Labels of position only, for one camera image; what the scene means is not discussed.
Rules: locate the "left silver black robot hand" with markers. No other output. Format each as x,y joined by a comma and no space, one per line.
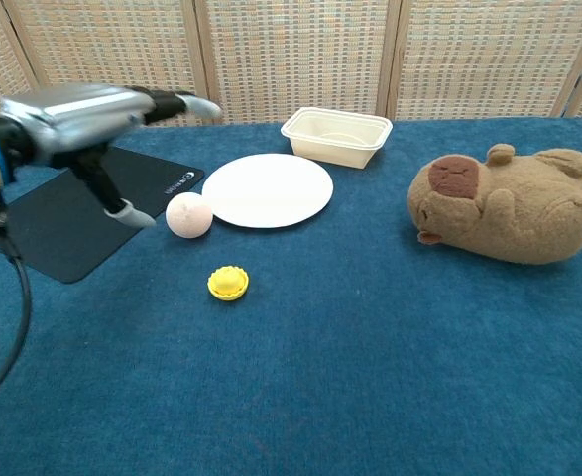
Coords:
82,116

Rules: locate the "yellow round toy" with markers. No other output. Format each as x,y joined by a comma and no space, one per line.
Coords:
228,282

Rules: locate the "brown capybara plush toy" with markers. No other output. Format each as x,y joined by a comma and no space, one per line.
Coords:
508,208

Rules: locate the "black mouse pad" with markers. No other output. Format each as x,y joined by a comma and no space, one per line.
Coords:
62,223

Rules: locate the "pink ball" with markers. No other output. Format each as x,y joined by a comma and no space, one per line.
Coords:
189,215

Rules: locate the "white round paper plate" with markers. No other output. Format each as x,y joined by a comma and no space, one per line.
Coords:
268,191

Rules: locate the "woven wooden folding screen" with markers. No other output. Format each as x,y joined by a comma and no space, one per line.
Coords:
295,54

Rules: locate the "beige rectangular food container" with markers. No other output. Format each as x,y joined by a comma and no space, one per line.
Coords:
337,136

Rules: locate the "blue table cloth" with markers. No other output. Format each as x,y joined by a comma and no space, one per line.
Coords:
345,372

